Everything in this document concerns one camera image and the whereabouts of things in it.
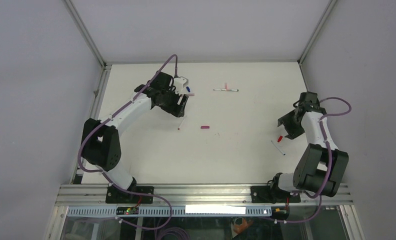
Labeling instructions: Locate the white slotted cable duct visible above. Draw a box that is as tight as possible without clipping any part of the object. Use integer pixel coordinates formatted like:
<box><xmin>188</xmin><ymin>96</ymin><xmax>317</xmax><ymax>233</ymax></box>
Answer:
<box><xmin>67</xmin><ymin>205</ymin><xmax>272</xmax><ymax>218</ymax></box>

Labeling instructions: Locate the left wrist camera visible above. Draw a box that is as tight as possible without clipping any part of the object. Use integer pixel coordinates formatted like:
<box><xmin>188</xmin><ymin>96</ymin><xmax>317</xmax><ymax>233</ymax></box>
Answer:
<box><xmin>173</xmin><ymin>76</ymin><xmax>189</xmax><ymax>94</ymax></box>

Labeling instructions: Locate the white pen black tip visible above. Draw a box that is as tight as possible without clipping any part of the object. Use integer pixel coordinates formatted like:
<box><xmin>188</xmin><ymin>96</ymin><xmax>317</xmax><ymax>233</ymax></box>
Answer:
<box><xmin>271</xmin><ymin>140</ymin><xmax>286</xmax><ymax>156</ymax></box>

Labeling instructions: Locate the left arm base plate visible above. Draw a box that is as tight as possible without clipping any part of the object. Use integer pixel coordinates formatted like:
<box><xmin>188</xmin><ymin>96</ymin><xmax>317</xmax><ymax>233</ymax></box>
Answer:
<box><xmin>105</xmin><ymin>185</ymin><xmax>155</xmax><ymax>204</ymax></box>

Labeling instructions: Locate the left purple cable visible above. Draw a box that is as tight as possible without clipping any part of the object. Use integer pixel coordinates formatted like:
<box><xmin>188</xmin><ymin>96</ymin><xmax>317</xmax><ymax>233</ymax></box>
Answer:
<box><xmin>77</xmin><ymin>53</ymin><xmax>191</xmax><ymax>240</ymax></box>

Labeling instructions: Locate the black green tipped pen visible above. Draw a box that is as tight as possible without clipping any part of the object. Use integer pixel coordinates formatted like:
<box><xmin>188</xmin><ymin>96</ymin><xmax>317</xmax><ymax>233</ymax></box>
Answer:
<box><xmin>213</xmin><ymin>88</ymin><xmax>239</xmax><ymax>92</ymax></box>

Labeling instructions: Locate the aluminium frame rail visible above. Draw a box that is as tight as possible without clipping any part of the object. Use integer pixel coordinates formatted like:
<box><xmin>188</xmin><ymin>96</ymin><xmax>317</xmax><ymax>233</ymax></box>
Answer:
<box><xmin>55</xmin><ymin>183</ymin><xmax>354</xmax><ymax>207</ymax></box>

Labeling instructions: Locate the white pen red tip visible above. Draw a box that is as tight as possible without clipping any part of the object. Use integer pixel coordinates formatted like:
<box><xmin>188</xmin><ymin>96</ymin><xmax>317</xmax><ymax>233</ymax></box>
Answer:
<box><xmin>177</xmin><ymin>116</ymin><xmax>187</xmax><ymax>130</ymax></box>

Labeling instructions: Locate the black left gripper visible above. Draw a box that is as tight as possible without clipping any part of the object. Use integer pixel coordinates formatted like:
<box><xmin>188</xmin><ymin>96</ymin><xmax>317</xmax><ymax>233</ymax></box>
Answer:
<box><xmin>159</xmin><ymin>86</ymin><xmax>188</xmax><ymax>118</ymax></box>

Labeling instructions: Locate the small circuit board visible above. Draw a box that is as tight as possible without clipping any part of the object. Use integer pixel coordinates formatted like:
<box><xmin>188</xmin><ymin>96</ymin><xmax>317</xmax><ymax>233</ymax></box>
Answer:
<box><xmin>116</xmin><ymin>207</ymin><xmax>139</xmax><ymax>216</ymax></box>

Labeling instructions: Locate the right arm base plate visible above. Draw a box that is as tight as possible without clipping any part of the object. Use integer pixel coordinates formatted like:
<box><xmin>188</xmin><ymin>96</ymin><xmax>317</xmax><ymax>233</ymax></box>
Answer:
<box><xmin>250</xmin><ymin>185</ymin><xmax>301</xmax><ymax>204</ymax></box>

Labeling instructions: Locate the orange object below table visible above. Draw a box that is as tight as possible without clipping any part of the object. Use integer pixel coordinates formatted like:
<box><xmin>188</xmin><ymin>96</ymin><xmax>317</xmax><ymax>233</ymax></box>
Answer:
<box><xmin>231</xmin><ymin>217</ymin><xmax>254</xmax><ymax>235</ymax></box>

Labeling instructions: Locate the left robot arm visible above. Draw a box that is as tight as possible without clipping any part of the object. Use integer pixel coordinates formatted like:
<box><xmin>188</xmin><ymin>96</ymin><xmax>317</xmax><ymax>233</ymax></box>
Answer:
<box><xmin>79</xmin><ymin>72</ymin><xmax>189</xmax><ymax>203</ymax></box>

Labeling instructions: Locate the red pen cap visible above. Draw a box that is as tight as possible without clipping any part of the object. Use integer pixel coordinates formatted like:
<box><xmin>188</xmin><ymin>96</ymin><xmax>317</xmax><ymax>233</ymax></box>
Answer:
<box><xmin>277</xmin><ymin>135</ymin><xmax>283</xmax><ymax>143</ymax></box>

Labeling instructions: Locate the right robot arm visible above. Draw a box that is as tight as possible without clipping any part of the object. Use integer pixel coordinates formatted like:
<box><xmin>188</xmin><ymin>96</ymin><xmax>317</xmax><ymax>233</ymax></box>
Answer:
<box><xmin>268</xmin><ymin>91</ymin><xmax>349</xmax><ymax>203</ymax></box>

